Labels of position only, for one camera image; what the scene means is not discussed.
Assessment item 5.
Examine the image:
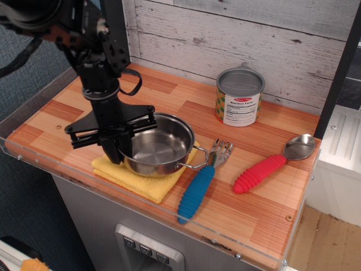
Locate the stainless steel pot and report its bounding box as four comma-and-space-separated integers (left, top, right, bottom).
122, 112, 209, 177

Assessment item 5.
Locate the silver dispenser panel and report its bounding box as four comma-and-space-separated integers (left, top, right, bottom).
115, 224, 185, 270

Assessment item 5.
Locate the clear acrylic guard rail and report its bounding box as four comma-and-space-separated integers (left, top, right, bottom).
1, 64, 319, 270

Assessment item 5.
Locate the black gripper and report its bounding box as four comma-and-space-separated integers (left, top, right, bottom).
65, 90, 157, 164

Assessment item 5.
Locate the white toy sink unit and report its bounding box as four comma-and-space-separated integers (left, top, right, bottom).
305, 105, 360, 226

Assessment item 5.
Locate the yellow folded cloth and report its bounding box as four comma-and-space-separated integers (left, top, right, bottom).
91, 155, 186, 204

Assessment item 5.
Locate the grey toy fridge cabinet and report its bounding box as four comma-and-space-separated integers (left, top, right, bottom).
52, 172, 263, 271

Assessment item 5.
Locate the blue handled fork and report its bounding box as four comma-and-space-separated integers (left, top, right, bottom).
178, 139, 234, 224

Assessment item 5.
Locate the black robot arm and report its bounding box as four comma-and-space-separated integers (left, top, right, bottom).
1, 1, 156, 164

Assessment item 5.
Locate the orange object at corner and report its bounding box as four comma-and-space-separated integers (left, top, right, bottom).
20, 258, 50, 271

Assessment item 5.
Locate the toy food can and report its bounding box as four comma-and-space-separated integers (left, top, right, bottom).
215, 65, 265, 127

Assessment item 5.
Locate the red handled spoon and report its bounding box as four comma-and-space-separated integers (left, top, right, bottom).
233, 134, 316, 194

